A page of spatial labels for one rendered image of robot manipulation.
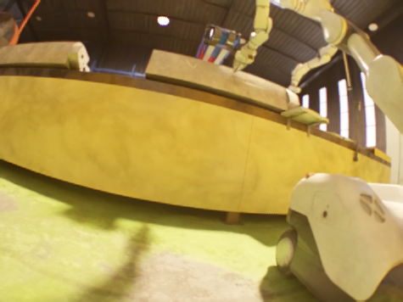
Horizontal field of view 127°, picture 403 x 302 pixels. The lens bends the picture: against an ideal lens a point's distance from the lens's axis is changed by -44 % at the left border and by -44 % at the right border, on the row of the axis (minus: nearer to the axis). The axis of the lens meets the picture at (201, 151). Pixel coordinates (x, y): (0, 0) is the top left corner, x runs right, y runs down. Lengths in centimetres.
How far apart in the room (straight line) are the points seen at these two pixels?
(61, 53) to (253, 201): 165
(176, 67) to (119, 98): 40
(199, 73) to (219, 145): 46
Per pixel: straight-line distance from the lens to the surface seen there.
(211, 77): 117
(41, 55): 158
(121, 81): 114
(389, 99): 61
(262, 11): 97
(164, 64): 117
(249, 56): 105
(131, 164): 103
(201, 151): 103
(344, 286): 43
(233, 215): 120
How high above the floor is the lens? 33
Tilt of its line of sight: 5 degrees up
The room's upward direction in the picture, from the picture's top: 10 degrees clockwise
